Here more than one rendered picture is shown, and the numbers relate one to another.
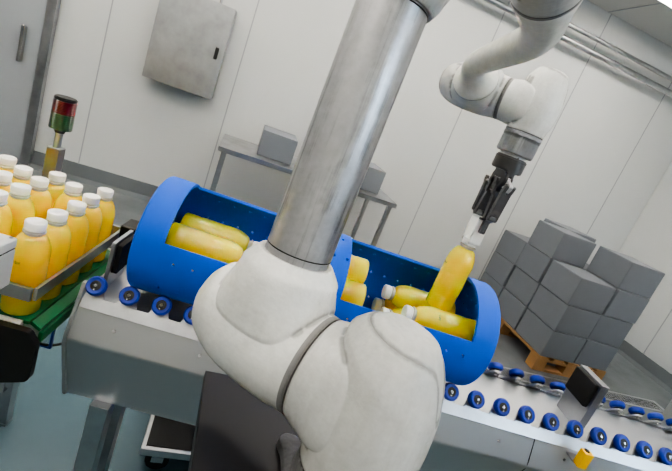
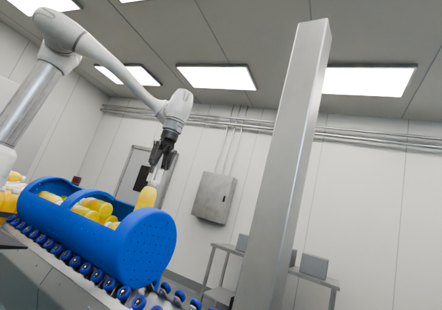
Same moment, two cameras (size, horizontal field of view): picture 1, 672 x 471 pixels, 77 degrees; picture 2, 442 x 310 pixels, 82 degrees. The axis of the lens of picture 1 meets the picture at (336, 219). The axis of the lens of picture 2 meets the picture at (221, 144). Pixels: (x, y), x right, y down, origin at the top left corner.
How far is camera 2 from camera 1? 1.37 m
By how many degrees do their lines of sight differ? 52
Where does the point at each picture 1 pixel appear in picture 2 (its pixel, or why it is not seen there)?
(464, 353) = (108, 238)
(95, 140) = not seen: hidden behind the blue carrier
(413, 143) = (366, 245)
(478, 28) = (389, 160)
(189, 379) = (8, 265)
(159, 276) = (21, 206)
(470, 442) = not seen: outside the picture
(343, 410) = not seen: outside the picture
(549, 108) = (172, 102)
